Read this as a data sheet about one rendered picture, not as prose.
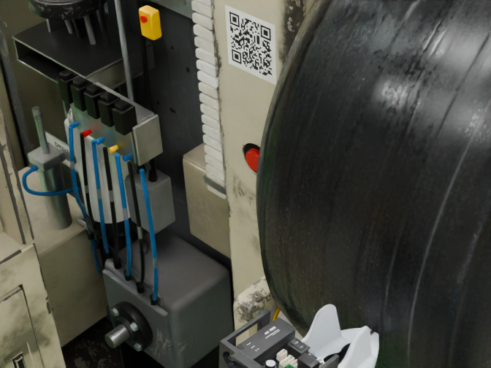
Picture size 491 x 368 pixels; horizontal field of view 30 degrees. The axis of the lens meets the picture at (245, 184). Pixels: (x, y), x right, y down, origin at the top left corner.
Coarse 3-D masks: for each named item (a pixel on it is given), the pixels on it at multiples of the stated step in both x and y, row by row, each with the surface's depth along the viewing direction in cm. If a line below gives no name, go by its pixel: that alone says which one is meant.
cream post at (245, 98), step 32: (224, 0) 101; (256, 0) 97; (288, 0) 94; (224, 32) 104; (288, 32) 96; (224, 64) 107; (224, 96) 110; (256, 96) 105; (224, 128) 113; (256, 128) 108; (224, 160) 117; (256, 224) 118; (256, 256) 122
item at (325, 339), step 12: (324, 312) 73; (336, 312) 74; (312, 324) 73; (324, 324) 74; (336, 324) 75; (312, 336) 73; (324, 336) 74; (336, 336) 75; (348, 336) 76; (312, 348) 74; (324, 348) 75; (336, 348) 75; (348, 348) 76; (324, 360) 74
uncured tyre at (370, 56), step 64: (320, 0) 79; (384, 0) 73; (448, 0) 70; (320, 64) 75; (384, 64) 71; (448, 64) 68; (320, 128) 74; (384, 128) 71; (448, 128) 68; (256, 192) 85; (320, 192) 75; (384, 192) 71; (448, 192) 67; (320, 256) 77; (384, 256) 72; (448, 256) 68; (384, 320) 75; (448, 320) 70
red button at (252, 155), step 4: (252, 148) 111; (248, 152) 111; (252, 152) 111; (256, 152) 110; (248, 156) 111; (252, 156) 111; (256, 156) 110; (248, 160) 112; (252, 160) 111; (256, 160) 111; (248, 164) 112; (252, 164) 112; (256, 164) 111; (252, 168) 112; (256, 168) 111
